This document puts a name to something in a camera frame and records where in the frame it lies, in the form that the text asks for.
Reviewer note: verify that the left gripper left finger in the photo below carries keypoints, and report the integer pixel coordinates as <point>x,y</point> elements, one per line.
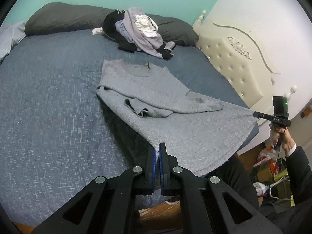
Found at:
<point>104,205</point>

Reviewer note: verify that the grey knit sweater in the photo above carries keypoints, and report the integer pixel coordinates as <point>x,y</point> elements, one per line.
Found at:
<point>200,131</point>

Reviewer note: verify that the person's right hand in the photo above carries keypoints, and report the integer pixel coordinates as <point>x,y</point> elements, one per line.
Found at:
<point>282,138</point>

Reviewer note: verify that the white sock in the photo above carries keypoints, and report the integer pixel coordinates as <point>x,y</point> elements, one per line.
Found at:
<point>98,31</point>

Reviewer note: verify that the lavender and black jacket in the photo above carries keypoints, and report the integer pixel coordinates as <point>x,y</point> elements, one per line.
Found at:
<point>135,31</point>

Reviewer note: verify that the black sleeve right forearm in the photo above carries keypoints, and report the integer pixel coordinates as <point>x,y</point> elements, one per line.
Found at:
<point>298,218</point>

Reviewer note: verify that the floor clutter bags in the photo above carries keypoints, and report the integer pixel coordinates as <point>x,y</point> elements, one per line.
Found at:
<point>270,175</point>

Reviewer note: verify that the cream tufted headboard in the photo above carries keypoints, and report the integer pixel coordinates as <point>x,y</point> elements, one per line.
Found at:
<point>263,49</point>

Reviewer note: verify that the light blue bed sheet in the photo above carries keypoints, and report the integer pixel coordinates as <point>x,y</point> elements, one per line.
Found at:
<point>11,36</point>

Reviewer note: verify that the dark grey long pillow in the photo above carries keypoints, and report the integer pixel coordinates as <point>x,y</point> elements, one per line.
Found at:
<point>62,17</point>

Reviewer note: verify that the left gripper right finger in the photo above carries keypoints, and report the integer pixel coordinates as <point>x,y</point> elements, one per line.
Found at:
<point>209,205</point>

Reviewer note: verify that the blue patterned bedspread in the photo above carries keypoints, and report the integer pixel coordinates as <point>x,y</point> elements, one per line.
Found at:
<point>57,135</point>

